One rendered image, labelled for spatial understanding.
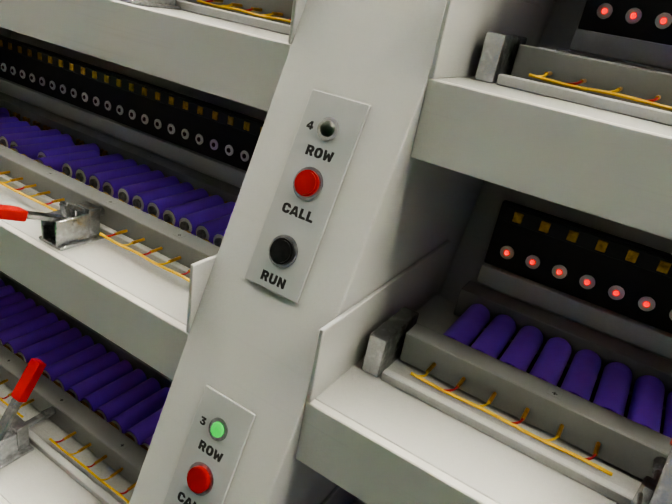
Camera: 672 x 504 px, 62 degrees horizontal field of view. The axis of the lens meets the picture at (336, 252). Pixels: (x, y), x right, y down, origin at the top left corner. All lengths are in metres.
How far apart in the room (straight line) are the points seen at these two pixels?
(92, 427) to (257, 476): 0.22
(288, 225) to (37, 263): 0.23
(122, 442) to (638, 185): 0.43
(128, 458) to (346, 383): 0.23
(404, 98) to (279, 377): 0.18
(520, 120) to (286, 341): 0.18
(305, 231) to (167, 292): 0.13
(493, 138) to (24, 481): 0.44
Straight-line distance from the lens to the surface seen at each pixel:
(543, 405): 0.36
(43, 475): 0.55
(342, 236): 0.32
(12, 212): 0.46
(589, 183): 0.31
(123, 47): 0.48
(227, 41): 0.41
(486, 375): 0.36
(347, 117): 0.33
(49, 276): 0.49
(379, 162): 0.32
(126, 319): 0.43
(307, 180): 0.33
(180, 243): 0.45
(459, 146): 0.32
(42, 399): 0.59
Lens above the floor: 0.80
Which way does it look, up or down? 5 degrees down
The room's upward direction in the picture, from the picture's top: 21 degrees clockwise
